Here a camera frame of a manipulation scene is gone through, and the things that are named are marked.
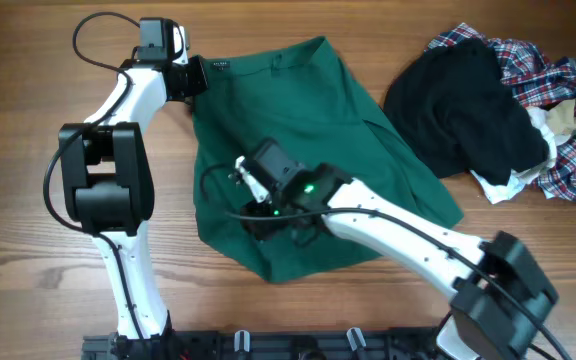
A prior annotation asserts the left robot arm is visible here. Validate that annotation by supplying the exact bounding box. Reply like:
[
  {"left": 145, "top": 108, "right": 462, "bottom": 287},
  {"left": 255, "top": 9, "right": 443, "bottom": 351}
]
[{"left": 58, "top": 17, "right": 207, "bottom": 341}]

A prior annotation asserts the white garment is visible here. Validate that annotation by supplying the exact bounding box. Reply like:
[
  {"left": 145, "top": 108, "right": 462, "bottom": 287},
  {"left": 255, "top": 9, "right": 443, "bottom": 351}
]
[{"left": 471, "top": 107, "right": 557, "bottom": 204}]

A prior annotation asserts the red plaid shirt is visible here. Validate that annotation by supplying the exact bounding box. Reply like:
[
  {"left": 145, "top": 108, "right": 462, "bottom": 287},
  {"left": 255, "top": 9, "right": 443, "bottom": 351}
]
[{"left": 426, "top": 23, "right": 576, "bottom": 202}]

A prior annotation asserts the dark green skirt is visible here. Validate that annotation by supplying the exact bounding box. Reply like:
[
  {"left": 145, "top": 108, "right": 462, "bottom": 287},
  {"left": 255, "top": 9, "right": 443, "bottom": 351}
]
[{"left": 193, "top": 37, "right": 463, "bottom": 283}]

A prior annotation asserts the beige garment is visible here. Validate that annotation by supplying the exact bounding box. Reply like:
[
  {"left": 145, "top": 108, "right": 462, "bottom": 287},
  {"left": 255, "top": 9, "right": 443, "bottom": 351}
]
[{"left": 547, "top": 99, "right": 576, "bottom": 139}]

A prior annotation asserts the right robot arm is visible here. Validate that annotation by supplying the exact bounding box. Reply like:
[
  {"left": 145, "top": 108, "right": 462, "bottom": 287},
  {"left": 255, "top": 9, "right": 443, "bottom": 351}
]
[{"left": 234, "top": 139, "right": 570, "bottom": 359}]

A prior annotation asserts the black garment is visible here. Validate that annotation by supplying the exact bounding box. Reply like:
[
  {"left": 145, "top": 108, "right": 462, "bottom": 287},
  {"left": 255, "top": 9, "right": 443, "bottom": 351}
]
[{"left": 383, "top": 39, "right": 549, "bottom": 185}]

